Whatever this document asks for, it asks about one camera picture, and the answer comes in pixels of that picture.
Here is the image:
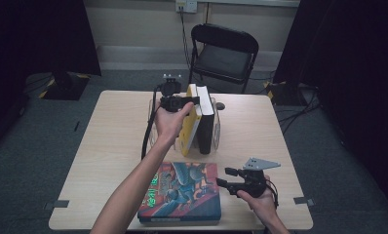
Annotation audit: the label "person's left hand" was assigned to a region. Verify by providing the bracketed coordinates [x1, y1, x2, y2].
[153, 100, 195, 144]

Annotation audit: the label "grey tape strip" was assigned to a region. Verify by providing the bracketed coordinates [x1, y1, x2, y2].
[292, 196, 316, 208]
[44, 199, 70, 211]

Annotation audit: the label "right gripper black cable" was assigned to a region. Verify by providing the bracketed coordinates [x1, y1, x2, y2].
[264, 179, 280, 209]

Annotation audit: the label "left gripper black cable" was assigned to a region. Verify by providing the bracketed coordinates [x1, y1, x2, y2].
[140, 83, 166, 161]

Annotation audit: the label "clear acrylic book rack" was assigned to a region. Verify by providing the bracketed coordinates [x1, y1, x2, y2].
[147, 97, 222, 154]

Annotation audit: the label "black power cable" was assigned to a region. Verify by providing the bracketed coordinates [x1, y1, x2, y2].
[178, 8, 204, 82]

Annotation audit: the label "yellow book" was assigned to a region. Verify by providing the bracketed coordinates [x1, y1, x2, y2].
[176, 83, 204, 158]

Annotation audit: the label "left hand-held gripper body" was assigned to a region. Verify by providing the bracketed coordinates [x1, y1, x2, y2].
[156, 73, 191, 114]

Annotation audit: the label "black curtain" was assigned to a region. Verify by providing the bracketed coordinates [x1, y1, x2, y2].
[0, 0, 102, 154]
[273, 0, 388, 209]

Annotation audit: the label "black folding chair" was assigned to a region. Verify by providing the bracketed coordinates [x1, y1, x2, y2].
[186, 22, 260, 96]

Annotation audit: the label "red and blue book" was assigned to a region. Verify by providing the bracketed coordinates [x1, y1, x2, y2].
[136, 161, 222, 220]

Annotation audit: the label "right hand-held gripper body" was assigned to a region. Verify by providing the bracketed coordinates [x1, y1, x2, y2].
[227, 157, 281, 199]

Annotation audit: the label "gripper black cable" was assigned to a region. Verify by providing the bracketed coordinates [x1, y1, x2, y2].
[140, 83, 166, 161]
[264, 179, 280, 209]

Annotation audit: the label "black book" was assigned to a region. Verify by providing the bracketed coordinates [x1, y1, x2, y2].
[195, 85, 215, 156]

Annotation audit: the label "black floor cables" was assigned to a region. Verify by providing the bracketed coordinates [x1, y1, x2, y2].
[278, 84, 323, 135]

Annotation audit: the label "black stand base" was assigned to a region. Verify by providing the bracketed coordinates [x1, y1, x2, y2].
[263, 79, 302, 106]
[39, 71, 92, 101]

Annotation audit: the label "white wall socket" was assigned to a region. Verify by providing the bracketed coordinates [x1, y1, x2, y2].
[175, 0, 199, 14]

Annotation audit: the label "person's right hand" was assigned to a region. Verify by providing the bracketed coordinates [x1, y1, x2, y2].
[236, 176, 279, 222]

